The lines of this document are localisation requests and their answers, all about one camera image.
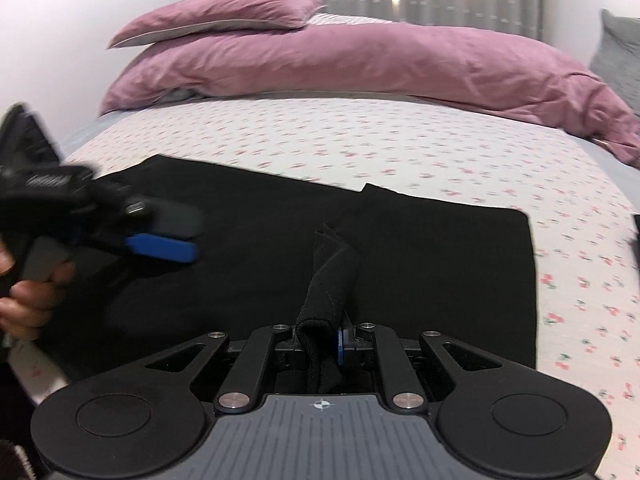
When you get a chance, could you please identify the grey pillow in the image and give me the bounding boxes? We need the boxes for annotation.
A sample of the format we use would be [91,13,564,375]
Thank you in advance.
[588,8,640,117]

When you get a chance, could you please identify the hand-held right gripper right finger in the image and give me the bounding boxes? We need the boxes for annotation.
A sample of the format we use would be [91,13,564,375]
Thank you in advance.
[336,322,502,412]

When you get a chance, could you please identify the grey cloth under duvet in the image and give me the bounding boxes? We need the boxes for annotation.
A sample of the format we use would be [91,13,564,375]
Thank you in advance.
[159,87,207,105]

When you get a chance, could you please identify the black pants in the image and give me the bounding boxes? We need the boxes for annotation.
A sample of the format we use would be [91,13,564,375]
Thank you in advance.
[30,155,539,397]

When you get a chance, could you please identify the person's left hand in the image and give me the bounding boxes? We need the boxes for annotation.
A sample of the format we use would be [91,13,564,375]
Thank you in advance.
[0,249,77,342]

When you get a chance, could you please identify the light blue blanket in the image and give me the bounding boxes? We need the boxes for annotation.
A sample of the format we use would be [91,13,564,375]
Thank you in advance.
[59,110,138,158]

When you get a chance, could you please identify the pink pillow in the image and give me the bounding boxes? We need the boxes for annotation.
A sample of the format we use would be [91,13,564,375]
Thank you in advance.
[107,0,327,51]

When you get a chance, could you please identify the pink duvet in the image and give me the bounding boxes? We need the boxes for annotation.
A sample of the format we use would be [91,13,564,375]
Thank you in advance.
[98,25,640,169]

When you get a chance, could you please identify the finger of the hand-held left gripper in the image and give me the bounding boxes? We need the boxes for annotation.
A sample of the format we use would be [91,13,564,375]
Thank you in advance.
[124,233,200,264]

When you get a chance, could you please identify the white floral bed sheet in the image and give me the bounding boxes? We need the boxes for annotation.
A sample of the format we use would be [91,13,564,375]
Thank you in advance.
[60,95,640,480]

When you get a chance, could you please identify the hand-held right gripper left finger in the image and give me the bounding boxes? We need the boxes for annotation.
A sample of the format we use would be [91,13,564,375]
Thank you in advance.
[143,323,307,414]

